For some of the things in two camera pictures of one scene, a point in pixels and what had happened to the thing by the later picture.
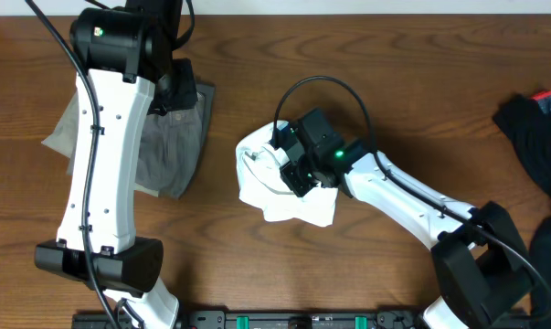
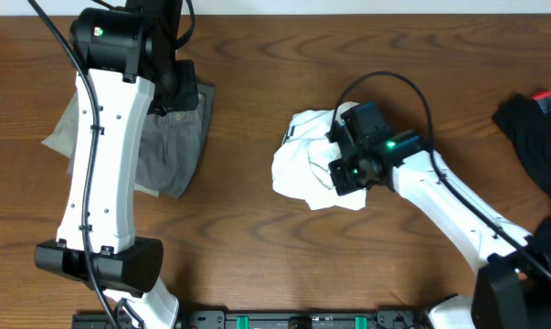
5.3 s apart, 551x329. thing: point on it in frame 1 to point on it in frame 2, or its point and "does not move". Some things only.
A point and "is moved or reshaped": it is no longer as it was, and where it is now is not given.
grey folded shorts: (171, 143) does not move
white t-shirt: (262, 184) is moved or reshaped
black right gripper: (290, 174) to (344, 185)
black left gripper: (176, 91) does not move
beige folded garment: (63, 137) does not move
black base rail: (259, 319) does not move
